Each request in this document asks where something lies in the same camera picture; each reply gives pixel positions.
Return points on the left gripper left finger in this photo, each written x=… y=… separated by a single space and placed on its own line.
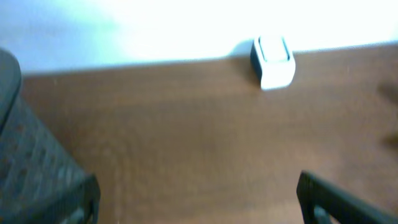
x=77 y=204

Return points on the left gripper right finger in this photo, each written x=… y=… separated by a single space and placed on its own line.
x=320 y=201

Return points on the white barcode scanner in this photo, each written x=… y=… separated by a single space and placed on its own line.
x=272 y=61

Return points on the grey plastic basket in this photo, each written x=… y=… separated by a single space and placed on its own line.
x=34 y=165

